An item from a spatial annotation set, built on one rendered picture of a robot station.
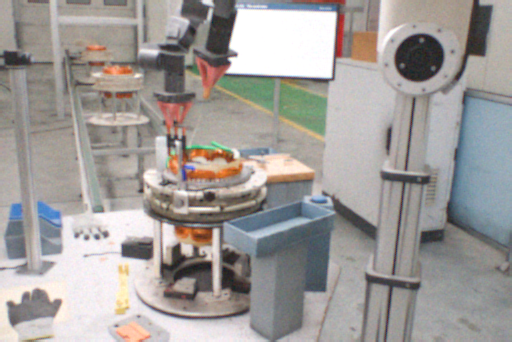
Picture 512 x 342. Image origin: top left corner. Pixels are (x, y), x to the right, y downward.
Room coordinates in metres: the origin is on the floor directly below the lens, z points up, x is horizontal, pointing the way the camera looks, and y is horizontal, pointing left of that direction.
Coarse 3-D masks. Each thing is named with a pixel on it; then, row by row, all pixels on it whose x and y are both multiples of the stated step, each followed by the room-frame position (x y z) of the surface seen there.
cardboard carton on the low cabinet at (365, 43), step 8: (360, 32) 4.09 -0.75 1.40; (368, 32) 4.04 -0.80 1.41; (376, 32) 4.05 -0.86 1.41; (360, 40) 4.09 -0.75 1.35; (368, 40) 4.01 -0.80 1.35; (376, 40) 3.93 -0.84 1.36; (352, 48) 4.16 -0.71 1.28; (360, 48) 4.08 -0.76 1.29; (368, 48) 4.00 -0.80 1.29; (376, 48) 3.93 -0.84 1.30; (352, 56) 4.16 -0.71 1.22; (360, 56) 4.07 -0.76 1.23; (368, 56) 3.99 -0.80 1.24; (376, 56) 3.92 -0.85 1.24
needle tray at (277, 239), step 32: (224, 224) 1.07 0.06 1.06; (256, 224) 1.13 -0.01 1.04; (288, 224) 1.17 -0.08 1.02; (320, 224) 1.12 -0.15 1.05; (256, 256) 0.99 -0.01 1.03; (288, 256) 1.08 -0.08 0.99; (256, 288) 1.09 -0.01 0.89; (288, 288) 1.08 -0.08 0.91; (256, 320) 1.09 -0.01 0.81; (288, 320) 1.08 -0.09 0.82
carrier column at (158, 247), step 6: (156, 222) 1.27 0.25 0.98; (156, 228) 1.27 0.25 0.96; (162, 228) 1.28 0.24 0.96; (156, 234) 1.27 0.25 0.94; (162, 234) 1.28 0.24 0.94; (156, 240) 1.27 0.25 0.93; (162, 240) 1.28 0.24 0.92; (156, 246) 1.27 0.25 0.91; (162, 246) 1.28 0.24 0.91; (156, 252) 1.27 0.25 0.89; (162, 252) 1.28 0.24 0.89; (156, 258) 1.27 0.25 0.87; (162, 258) 1.28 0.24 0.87; (156, 264) 1.27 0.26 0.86; (162, 264) 1.28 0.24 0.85; (156, 270) 1.27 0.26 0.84; (162, 270) 1.28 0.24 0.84; (156, 276) 1.27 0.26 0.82; (162, 276) 1.28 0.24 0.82
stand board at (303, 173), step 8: (272, 160) 1.60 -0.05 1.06; (280, 160) 1.60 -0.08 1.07; (264, 168) 1.51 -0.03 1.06; (272, 168) 1.51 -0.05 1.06; (280, 168) 1.51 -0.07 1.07; (288, 168) 1.52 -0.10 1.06; (296, 168) 1.52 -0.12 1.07; (304, 168) 1.52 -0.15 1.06; (272, 176) 1.44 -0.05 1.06; (280, 176) 1.45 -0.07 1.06; (288, 176) 1.46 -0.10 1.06; (296, 176) 1.47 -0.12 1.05; (304, 176) 1.48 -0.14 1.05; (312, 176) 1.49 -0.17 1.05
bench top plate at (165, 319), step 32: (64, 224) 1.70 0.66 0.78; (128, 224) 1.72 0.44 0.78; (0, 256) 1.44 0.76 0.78; (64, 256) 1.45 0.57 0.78; (96, 256) 1.46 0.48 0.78; (0, 288) 1.25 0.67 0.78; (96, 288) 1.27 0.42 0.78; (128, 288) 1.27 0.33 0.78; (96, 320) 1.12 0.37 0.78; (160, 320) 1.13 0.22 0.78; (192, 320) 1.13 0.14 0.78; (224, 320) 1.14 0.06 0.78; (320, 320) 1.15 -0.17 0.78
